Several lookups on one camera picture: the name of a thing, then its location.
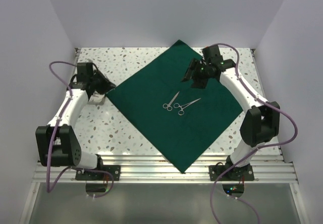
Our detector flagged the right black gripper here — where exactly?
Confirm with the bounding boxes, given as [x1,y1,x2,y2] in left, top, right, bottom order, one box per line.
[180,59,210,89]

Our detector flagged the steel hemostat forceps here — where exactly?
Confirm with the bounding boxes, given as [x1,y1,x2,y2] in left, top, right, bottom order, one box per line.
[174,98,201,116]

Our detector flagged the steel surgical scissors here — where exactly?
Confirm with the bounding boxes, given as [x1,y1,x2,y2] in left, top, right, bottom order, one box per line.
[163,91,180,111]

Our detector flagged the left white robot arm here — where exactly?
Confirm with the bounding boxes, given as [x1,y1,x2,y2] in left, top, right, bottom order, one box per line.
[35,62,115,180]

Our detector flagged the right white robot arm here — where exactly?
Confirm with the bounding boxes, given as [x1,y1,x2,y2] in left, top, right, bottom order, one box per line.
[182,44,280,180]

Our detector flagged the green surgical drape cloth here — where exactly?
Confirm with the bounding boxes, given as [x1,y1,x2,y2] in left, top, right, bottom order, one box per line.
[107,41,242,173]

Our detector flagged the steel instrument tray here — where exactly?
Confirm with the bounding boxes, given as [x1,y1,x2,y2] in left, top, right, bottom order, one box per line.
[88,92,105,105]

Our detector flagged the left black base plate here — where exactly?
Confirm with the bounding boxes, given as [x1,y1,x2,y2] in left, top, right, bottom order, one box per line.
[75,165,121,181]

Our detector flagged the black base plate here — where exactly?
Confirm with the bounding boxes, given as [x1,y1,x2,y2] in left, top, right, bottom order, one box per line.
[75,165,121,181]
[208,162,255,181]

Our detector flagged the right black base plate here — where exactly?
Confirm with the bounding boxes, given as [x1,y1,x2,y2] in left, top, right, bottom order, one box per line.
[208,162,255,181]

